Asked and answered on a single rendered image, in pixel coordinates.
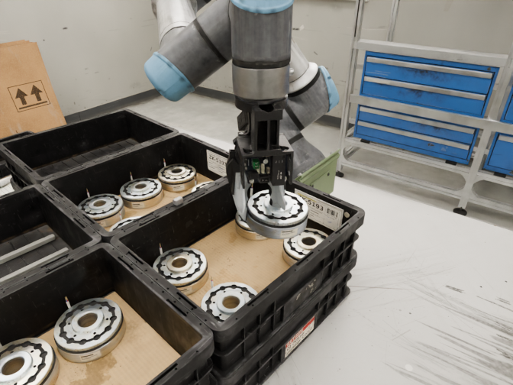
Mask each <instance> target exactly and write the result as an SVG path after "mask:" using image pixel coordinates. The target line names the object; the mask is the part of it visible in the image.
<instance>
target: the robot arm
mask: <svg viewBox="0 0 513 385"><path fill-rule="evenodd" d="M210 1H211V0H151V6H152V10H153V14H154V16H155V17H156V19H157V22H158V33H159V43H160V49H159V50H158V51H157V52H154V53H153V56H152V57H151V58H150V59H149V60H148V61H147V62H146V63H145V64H144V71H145V73H146V75H147V78H148V79H149V81H150V82H151V83H152V85H153V86H154V87H155V89H156V90H157V91H158V92H159V93H160V94H161V95H163V96H164V97H165V98H166V99H168V100H170V101H173V102H177V101H179V100H180V99H182V98H183V97H184V96H186V95H188V94H189V93H190V92H194V91H195V88H196V87H198V86H199V85H200V84H202V83H203V82H204V81H205V80H206V79H207V78H209V77H210V76H211V75H213V74H214V73H215V72H216V71H218V70H219V69H220V68H222V66H223V65H225V64H226V63H227V62H229V61H230V60H232V84H233V93H234V94H235V106H236V108H238V109H240V110H241V111H242V112H241V113H240V114H239V115H238V116H237V125H238V131H239V132H238V133H237V136H236V138H235V139H233V144H234V145H235V146H234V149H229V156H228V159H227V163H226V174H227V179H228V182H229V185H230V188H231V192H232V196H233V198H234V202H235V205H236V208H237V211H238V213H239V215H240V216H241V218H242V219H243V220H244V221H246V220H247V212H248V210H247V201H248V195H247V190H248V189H249V188H250V186H251V183H268V185H269V196H270V201H269V204H270V205H271V206H273V207H276V208H282V209H283V210H286V201H285V198H284V195H285V192H286V180H288V181H289V184H292V179H295V178H297V177H298V176H297V175H298V174H300V173H301V174H303V173H304V172H306V171H307V170H309V169H311V168H312V167H313V166H315V165H316V164H317V163H319V162H321V161H322V160H323V159H325V158H326V157H325V156H324V155H323V153H322V152H321V151H320V150H319V149H317V148H316V147H315V146H314V145H312V144H311V143H309V142H308V141H307V140H306V139H305V138H304V136H303V135H302V133H301V131H302V130H303V129H304V128H306V127H308V126H309V125H310V124H311V123H313V122H314V121H316V120H317V119H319V118H320V117H321V116H323V115H324V114H326V113H328V112H329V111H330V110H331V109H332V108H334V107H335V106H336V105H337V104H338V102H339V99H340V98H339V94H338V91H337V88H336V86H335V85H334V81H333V79H332V78H331V76H330V74H329V73H328V71H327V70H326V69H325V67H324V66H317V64H316V63H310V62H308V61H307V60H306V58H305V56H304V55H303V53H302V52H301V50H300V49H299V47H298V45H297V43H296V42H295V41H294V39H293V37H292V14H293V2H294V1H295V0H216V2H214V3H213V4H212V5H211V6H210V7H208V8H207V9H206V10H205V11H203V12H202V13H201V14H200V15H199V16H198V17H197V16H196V13H197V12H198V11H199V10H200V9H201V8H203V7H204V6H205V5H207V4H208V3H209V2H210Z"/></svg>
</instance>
